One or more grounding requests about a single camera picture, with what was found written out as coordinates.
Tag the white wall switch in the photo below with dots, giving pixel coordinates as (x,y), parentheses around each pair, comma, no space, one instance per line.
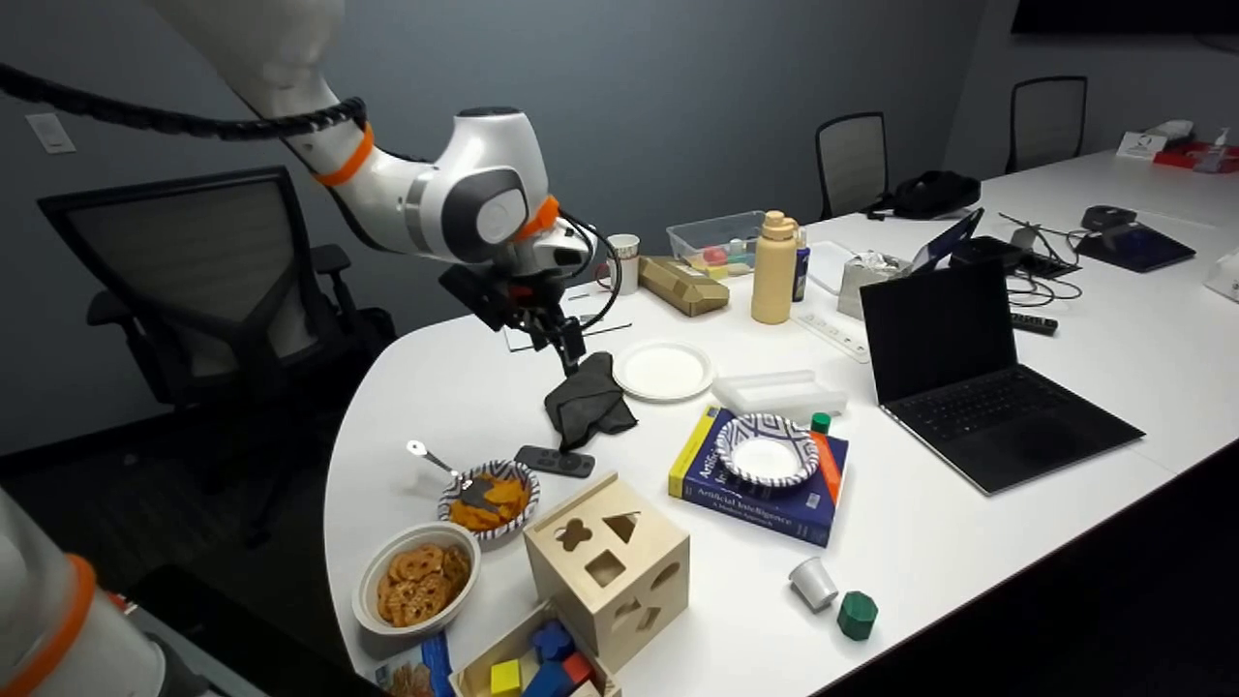
(53,129)

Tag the small green cap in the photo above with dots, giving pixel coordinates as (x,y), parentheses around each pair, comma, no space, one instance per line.
(819,424)

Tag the red flat item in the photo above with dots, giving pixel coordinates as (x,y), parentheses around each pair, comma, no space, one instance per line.
(1194,155)

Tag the blue tablet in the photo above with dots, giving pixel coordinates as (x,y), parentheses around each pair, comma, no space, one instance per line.
(952,239)

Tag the metal spoon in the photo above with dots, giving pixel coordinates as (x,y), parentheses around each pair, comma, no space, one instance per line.
(431,459)

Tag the green spool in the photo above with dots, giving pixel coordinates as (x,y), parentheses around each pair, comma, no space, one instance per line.
(858,614)

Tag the blue snack bag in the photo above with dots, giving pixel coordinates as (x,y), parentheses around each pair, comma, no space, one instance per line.
(423,669)

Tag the small white box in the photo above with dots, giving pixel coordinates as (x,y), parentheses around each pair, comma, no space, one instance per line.
(862,284)

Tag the slim black remote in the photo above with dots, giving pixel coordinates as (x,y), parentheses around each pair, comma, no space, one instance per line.
(1032,322)

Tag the black mesh office chair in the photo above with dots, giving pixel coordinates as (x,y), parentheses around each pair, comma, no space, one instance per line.
(854,159)
(1048,118)
(193,296)

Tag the dark grey cloth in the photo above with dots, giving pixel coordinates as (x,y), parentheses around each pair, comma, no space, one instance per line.
(590,399)

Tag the small silver cup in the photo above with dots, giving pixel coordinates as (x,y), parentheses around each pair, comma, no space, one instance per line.
(814,583)

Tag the white round plate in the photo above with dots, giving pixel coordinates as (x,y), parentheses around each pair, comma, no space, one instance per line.
(662,375)

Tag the white bowl of pretzels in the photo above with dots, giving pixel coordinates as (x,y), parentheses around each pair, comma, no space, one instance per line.
(417,583)

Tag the brown wooden brick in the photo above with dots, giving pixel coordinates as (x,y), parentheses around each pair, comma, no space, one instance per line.
(682,284)

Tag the wooden tray of blocks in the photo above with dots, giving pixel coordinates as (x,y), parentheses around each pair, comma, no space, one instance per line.
(526,673)

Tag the orange marker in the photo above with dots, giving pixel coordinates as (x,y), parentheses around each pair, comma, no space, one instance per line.
(827,468)

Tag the clear plastic storage container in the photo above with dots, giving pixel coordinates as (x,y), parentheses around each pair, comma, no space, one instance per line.
(716,243)

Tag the white plastic jar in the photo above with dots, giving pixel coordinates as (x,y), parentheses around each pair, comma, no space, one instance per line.
(626,259)

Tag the patterned bowl of chips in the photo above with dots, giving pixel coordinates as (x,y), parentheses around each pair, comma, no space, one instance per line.
(490,501)

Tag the dark notebook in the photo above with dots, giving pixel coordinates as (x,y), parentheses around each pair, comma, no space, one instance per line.
(1134,251)

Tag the red toy block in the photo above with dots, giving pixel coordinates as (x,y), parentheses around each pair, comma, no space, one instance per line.
(578,669)

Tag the black open laptop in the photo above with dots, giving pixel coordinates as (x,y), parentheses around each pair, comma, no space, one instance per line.
(981,368)

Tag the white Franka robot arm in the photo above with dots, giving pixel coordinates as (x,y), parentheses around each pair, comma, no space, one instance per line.
(399,197)

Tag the white paper box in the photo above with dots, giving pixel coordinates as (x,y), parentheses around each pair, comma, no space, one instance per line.
(1142,144)

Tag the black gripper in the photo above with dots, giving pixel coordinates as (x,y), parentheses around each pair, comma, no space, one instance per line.
(497,296)

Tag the black bag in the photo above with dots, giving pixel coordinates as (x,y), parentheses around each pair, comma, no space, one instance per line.
(933,197)

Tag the tan squeeze bottle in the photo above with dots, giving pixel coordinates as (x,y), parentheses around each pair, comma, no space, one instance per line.
(775,270)

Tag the black wall screen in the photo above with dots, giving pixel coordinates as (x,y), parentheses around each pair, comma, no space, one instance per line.
(1124,15)

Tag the clear plastic tray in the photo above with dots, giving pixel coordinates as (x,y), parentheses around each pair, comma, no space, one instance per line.
(781,392)

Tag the yellow toy block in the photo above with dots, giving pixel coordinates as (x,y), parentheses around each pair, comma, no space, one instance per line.
(503,674)

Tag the wooden shape sorter box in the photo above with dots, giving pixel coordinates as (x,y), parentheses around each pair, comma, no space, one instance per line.
(605,567)

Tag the blue toy block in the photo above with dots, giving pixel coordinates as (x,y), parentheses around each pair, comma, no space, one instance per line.
(552,639)

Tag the black remote control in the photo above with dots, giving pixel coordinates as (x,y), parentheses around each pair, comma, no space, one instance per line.
(555,461)

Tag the blue patterned white bowl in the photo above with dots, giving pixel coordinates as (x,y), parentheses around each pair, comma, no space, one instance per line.
(768,451)

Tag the black round desk device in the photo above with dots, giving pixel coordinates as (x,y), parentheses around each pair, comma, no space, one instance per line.
(1108,216)

